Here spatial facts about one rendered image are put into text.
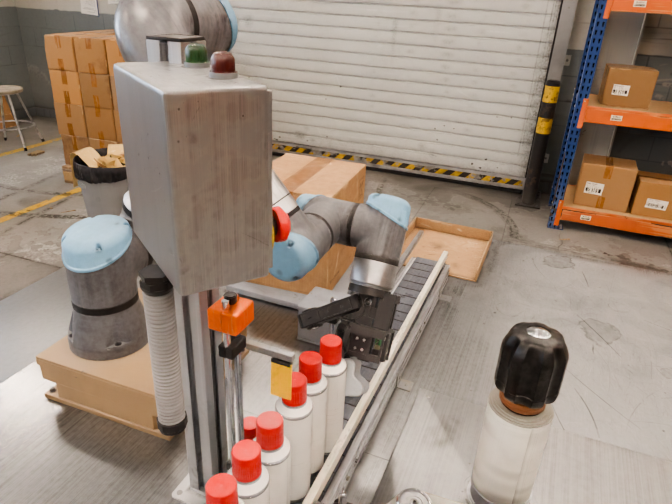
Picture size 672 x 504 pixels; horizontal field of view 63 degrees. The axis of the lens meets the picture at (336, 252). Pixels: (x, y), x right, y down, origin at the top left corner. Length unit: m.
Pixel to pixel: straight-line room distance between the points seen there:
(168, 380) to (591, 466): 0.69
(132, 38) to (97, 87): 3.80
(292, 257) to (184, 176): 0.33
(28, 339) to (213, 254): 0.90
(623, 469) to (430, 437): 0.31
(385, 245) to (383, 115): 4.28
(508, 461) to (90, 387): 0.71
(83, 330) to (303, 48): 4.48
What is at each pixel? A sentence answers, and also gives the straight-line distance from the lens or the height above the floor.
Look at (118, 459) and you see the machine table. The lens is 1.04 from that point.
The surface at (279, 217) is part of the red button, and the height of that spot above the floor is 1.34.
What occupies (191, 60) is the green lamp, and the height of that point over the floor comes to 1.48.
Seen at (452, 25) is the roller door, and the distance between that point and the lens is 4.92.
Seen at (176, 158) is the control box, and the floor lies 1.42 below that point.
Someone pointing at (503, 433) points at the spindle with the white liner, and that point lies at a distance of 0.78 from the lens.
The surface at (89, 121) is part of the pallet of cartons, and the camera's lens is 4.78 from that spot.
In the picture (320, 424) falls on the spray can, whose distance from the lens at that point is 0.83.
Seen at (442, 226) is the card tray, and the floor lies 0.85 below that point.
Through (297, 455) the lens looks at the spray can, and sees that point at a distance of 0.80.
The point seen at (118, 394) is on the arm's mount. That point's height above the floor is 0.90.
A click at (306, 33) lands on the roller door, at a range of 5.29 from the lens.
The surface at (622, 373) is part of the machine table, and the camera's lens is 1.36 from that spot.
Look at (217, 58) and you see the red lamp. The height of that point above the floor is 1.49.
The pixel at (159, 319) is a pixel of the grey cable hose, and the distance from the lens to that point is 0.60.
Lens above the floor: 1.55
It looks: 26 degrees down
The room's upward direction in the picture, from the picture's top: 3 degrees clockwise
